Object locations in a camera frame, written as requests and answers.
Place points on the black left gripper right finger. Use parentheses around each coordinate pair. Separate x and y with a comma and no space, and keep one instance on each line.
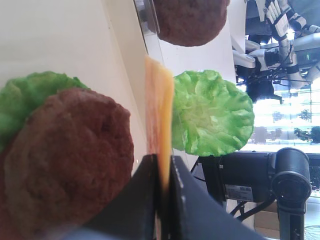
(194,215)

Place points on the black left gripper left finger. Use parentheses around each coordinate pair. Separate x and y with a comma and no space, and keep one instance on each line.
(130,215)

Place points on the orange cheese slice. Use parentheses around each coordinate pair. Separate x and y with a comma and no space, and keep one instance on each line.
(159,91)

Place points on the brown meat patty on tray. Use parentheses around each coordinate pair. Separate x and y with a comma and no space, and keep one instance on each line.
(74,154)

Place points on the standing green lettuce leaf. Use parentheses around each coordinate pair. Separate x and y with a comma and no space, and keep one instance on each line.
(211,116)

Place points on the green lettuce leaf on tray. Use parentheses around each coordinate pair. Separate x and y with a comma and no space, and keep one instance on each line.
(20,96)

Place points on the standing brown meat patty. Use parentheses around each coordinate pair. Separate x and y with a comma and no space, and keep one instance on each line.
(190,23)

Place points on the cream rectangular serving tray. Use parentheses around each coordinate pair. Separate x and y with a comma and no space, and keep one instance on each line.
(98,41)

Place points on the white humanoid robot in background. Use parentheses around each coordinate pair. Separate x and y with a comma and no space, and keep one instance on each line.
(282,49)

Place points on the clear acrylic right food rack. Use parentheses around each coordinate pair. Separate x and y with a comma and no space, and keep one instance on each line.
(147,17)

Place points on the black camera on stand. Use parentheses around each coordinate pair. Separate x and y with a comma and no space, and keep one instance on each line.
(256,180)

